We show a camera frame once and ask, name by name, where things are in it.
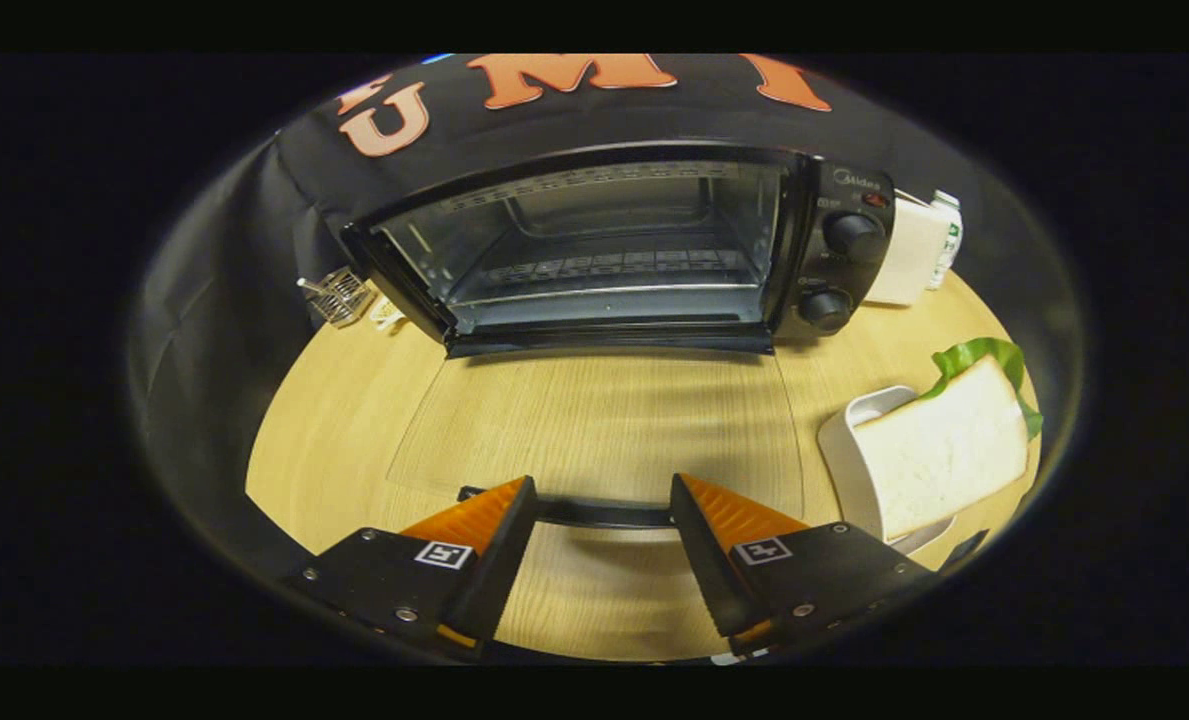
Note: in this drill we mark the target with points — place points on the black toaster oven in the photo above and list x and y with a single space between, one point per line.
844 280

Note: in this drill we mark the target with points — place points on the small white packet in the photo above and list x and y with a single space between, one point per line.
386 313

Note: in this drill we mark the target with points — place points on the white bottle with green label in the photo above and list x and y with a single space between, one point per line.
948 240

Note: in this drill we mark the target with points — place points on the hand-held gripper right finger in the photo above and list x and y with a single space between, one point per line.
704 555

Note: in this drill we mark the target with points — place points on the white bread lettuce sandwich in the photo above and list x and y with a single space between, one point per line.
954 450

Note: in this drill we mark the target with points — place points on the white pop-up toaster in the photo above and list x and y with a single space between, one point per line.
904 255

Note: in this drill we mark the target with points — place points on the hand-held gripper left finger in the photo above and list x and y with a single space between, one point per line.
499 560

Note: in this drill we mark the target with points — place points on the white plastic plate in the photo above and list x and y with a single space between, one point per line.
844 445

